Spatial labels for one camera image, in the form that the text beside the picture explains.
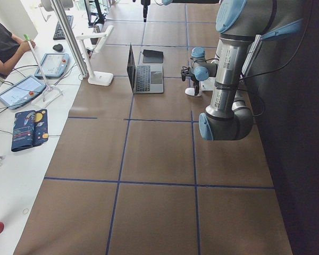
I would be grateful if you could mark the person in black shirt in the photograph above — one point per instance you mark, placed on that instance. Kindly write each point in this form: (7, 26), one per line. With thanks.
(12, 48)

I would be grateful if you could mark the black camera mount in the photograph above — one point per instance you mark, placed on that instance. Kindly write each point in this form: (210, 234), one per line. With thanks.
(186, 73)

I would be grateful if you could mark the aluminium frame post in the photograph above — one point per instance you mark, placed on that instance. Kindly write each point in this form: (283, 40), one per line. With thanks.
(69, 35)

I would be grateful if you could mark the near teach pendant tablet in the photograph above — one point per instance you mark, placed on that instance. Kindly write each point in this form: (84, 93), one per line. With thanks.
(22, 92)

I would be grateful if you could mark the white stand with rod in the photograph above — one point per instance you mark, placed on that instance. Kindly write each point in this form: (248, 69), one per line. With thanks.
(49, 88)

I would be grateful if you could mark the teach pendant tablet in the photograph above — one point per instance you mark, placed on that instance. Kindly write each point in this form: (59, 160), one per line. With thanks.
(22, 92)
(54, 64)

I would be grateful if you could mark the white desk lamp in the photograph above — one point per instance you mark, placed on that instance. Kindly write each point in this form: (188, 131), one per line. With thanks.
(96, 77)

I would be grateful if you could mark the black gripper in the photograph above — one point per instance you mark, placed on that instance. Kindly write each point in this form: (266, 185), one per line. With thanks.
(144, 9)
(195, 86)

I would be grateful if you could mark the blue space pattern pouch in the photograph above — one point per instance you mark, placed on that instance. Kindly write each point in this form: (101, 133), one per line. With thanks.
(30, 129)

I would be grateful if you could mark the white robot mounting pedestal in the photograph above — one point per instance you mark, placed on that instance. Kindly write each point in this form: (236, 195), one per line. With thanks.
(208, 84)

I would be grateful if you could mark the black mouse pad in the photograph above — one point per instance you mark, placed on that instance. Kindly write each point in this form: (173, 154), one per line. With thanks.
(152, 56)

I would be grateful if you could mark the far teach pendant tablet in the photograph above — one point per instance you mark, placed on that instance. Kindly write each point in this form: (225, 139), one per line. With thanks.
(54, 64)

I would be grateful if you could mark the grey laptop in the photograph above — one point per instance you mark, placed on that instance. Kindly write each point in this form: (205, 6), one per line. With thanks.
(144, 79)

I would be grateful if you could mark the white computer mouse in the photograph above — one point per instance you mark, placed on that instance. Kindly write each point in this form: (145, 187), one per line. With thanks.
(191, 92)

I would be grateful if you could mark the black desk mouse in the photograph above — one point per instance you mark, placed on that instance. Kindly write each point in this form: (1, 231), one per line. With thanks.
(58, 48)

